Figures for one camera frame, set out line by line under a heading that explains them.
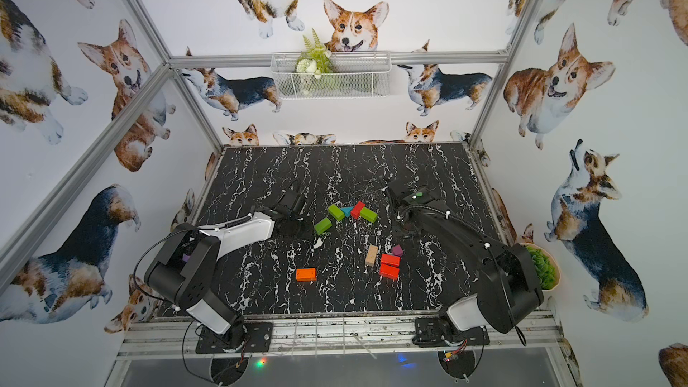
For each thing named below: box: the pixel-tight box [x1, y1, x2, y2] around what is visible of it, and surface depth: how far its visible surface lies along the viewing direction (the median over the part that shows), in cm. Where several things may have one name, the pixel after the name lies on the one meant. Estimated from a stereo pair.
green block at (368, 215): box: [360, 206, 379, 224], surface depth 99 cm
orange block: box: [295, 267, 318, 283], surface depth 85 cm
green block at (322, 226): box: [313, 217, 333, 236], surface depth 96 cm
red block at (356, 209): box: [351, 200, 367, 220], surface depth 100 cm
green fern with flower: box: [293, 28, 335, 80], surface depth 85 cm
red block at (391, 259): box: [380, 253, 401, 266], surface depth 88 cm
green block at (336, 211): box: [327, 204, 345, 221], surface depth 100 cm
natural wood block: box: [364, 244, 379, 265], surface depth 88 cm
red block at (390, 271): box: [379, 263, 401, 280], surface depth 86 cm
